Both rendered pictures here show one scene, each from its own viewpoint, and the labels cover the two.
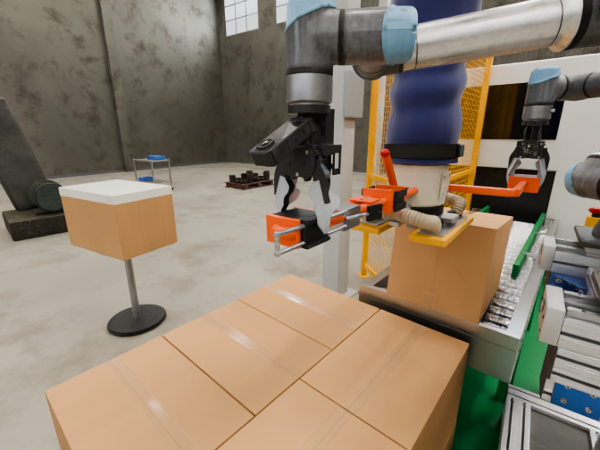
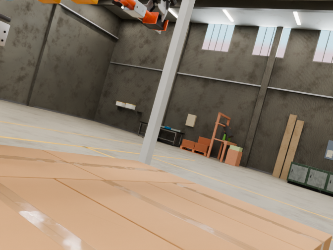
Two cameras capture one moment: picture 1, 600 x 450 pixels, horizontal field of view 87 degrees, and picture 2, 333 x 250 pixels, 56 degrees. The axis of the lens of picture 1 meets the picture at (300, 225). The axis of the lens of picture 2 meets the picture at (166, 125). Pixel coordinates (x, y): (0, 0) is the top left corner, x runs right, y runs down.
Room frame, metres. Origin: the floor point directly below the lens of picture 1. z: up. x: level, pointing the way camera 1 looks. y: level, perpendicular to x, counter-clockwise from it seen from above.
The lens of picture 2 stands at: (1.94, 0.06, 0.76)
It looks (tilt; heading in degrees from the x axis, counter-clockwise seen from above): 1 degrees up; 176
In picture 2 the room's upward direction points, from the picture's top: 15 degrees clockwise
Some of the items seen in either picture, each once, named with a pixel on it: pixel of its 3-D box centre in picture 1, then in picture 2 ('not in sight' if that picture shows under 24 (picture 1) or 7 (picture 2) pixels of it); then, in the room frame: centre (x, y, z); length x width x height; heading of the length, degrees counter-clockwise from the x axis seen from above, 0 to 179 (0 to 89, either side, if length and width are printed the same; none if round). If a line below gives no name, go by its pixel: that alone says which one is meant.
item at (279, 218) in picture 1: (296, 226); (155, 21); (0.55, 0.01, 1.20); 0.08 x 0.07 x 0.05; 141
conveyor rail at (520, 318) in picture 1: (539, 267); not in sight; (1.93, -1.60, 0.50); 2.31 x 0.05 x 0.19; 139
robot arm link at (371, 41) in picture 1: (375, 39); not in sight; (0.55, -0.12, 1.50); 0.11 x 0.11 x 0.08; 80
